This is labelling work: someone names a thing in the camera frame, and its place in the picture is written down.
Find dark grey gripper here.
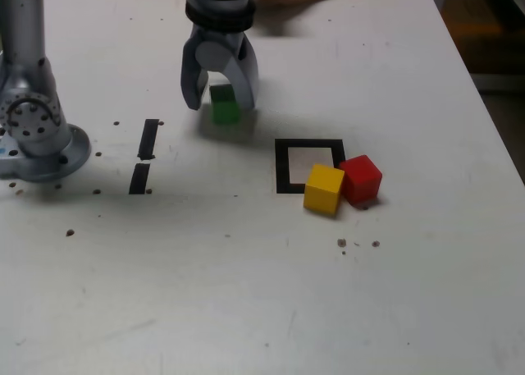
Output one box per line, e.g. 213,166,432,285
180,25,261,112

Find green cube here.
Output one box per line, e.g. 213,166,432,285
208,85,241,126

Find yellow cube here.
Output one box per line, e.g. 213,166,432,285
303,163,345,217

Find red cube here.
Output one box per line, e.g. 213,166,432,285
338,154,384,206

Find black tape square outline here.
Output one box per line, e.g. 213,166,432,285
274,138,347,195

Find black tape strip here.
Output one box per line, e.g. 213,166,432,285
128,118,160,195

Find grey metal bar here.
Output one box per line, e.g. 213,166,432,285
471,71,525,92

